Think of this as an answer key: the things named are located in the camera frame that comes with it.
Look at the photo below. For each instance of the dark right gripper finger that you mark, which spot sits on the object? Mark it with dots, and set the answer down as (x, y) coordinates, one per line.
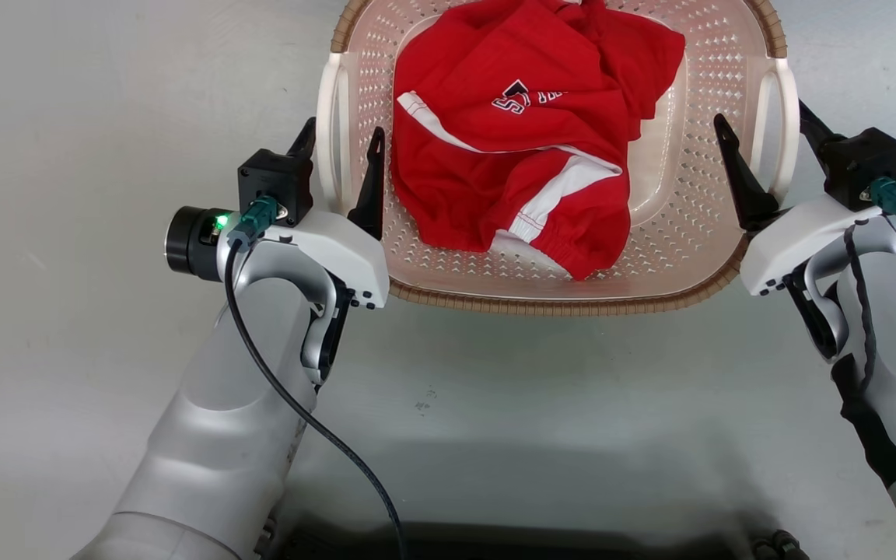
(815, 128)
(747, 190)

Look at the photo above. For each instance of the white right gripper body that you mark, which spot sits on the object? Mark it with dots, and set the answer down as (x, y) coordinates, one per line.
(794, 241)

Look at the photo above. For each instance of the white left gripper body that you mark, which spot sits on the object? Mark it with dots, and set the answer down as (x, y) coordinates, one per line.
(347, 253)

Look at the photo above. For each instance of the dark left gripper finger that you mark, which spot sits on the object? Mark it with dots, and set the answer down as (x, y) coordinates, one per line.
(372, 194)
(305, 144)

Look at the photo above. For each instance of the pink perforated plastic laundry basket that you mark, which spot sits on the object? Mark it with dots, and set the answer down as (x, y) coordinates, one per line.
(681, 194)

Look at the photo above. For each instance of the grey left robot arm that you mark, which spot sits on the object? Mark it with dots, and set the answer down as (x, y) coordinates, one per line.
(222, 428)

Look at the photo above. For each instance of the dark robot base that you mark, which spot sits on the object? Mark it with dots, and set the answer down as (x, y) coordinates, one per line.
(572, 548)

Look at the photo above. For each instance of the red garment with white trim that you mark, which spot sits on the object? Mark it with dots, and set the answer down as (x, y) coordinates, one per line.
(495, 179)

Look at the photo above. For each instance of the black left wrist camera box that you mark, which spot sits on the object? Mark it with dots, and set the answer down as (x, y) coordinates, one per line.
(275, 183)

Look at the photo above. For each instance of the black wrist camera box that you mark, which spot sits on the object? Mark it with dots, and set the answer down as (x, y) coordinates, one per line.
(275, 183)
(864, 159)

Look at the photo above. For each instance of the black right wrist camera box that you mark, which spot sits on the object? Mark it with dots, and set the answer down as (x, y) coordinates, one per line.
(864, 159)

